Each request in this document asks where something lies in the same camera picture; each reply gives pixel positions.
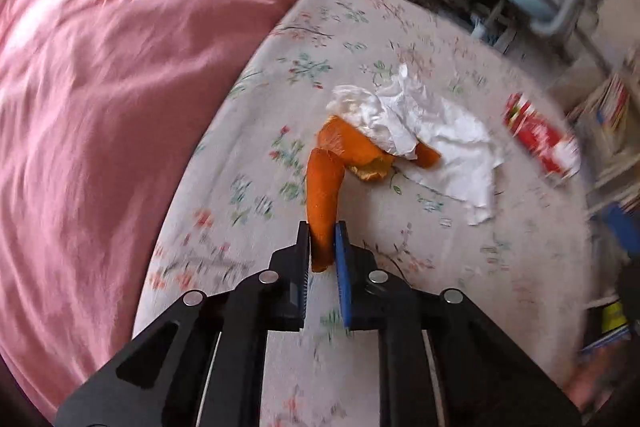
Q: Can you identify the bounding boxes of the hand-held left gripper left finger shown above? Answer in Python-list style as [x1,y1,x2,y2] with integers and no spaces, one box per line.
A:
[54,219,311,427]

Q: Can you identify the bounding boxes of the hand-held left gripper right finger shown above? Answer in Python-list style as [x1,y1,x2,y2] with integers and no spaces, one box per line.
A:
[334,221,583,427]

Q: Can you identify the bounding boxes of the orange peel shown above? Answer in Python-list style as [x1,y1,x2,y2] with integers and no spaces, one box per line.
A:
[306,114,443,273]

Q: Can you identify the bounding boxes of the clean white tissue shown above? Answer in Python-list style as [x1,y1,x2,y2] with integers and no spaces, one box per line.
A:
[326,63,506,228]

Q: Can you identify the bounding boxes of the red snack packet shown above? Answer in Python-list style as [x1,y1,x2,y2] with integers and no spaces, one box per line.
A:
[502,93,583,180]

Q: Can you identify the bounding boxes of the pink blanket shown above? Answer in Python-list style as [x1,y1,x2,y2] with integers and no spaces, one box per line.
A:
[0,0,376,423]

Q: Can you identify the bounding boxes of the stack of colourful books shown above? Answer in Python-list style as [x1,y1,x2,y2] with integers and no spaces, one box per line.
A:
[580,199,640,355]

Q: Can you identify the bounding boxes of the cream bookshelf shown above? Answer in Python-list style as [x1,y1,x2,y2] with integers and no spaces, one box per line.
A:
[570,57,640,188]

